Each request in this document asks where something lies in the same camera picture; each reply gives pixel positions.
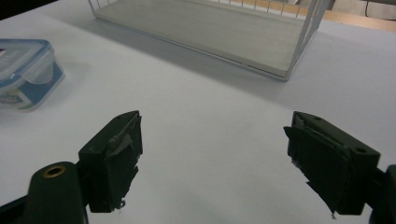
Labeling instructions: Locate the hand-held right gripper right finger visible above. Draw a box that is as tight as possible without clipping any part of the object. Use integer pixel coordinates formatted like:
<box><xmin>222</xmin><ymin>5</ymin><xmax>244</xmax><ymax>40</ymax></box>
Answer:
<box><xmin>283</xmin><ymin>110</ymin><xmax>381</xmax><ymax>219</ymax></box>

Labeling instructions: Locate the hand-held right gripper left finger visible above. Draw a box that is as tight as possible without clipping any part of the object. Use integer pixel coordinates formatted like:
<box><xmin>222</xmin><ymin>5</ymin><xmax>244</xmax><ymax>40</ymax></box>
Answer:
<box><xmin>78</xmin><ymin>109</ymin><xmax>144</xmax><ymax>214</ymax></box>

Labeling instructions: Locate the clear blue-lidded food container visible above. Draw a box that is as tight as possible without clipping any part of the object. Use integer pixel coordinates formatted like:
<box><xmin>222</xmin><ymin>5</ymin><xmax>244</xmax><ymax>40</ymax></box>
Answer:
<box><xmin>0</xmin><ymin>38</ymin><xmax>65</xmax><ymax>112</ymax></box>

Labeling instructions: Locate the white wire shelf rack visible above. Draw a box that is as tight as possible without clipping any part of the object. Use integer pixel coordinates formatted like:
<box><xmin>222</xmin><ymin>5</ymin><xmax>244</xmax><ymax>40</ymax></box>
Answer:
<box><xmin>87</xmin><ymin>0</ymin><xmax>332</xmax><ymax>82</ymax></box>

